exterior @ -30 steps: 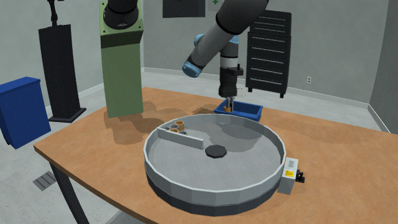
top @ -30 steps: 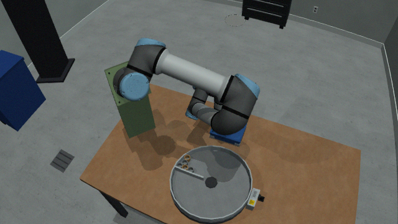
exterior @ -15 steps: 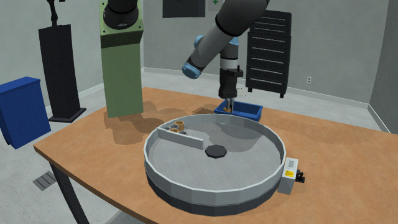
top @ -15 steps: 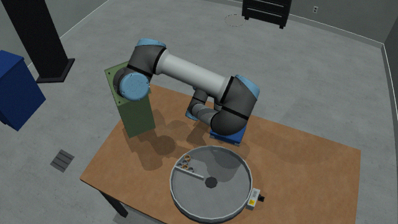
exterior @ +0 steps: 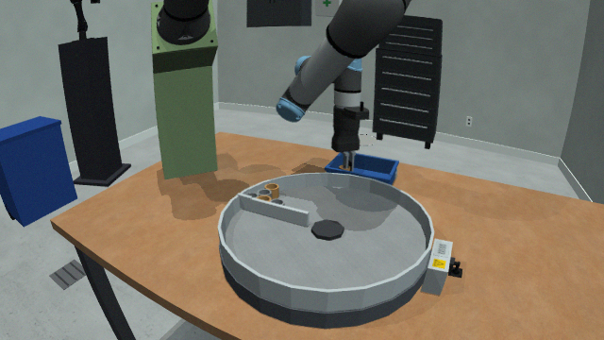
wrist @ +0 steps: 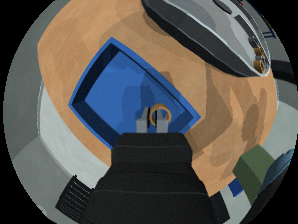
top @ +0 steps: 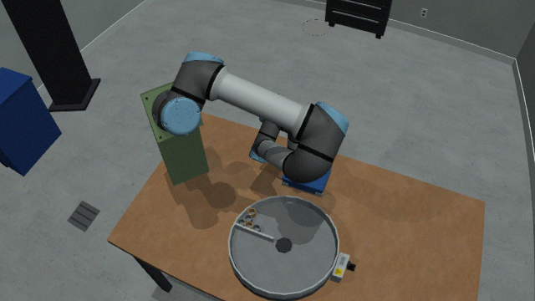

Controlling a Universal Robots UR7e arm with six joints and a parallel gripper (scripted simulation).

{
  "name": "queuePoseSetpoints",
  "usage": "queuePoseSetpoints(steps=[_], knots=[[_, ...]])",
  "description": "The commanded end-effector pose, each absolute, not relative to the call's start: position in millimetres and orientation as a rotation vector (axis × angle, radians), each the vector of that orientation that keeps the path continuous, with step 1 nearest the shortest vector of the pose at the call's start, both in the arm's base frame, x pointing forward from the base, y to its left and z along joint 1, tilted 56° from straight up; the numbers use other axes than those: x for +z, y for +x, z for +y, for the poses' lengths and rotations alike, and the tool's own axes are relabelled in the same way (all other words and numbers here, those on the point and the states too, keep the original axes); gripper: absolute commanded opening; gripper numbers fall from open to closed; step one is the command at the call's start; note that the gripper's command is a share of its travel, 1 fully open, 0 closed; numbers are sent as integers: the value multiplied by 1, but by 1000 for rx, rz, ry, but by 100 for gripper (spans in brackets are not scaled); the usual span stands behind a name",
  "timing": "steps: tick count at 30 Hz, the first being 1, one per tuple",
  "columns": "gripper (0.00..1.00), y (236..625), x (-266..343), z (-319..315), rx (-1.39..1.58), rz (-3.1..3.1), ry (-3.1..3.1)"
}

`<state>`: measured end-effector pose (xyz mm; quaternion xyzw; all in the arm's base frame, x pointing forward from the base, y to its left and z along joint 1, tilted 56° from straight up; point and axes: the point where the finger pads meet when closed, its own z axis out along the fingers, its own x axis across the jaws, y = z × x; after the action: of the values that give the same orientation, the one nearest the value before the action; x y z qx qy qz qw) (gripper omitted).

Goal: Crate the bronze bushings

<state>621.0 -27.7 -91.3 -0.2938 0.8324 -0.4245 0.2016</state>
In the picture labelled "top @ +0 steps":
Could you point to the blue crate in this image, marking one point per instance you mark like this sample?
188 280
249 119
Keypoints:
311 187

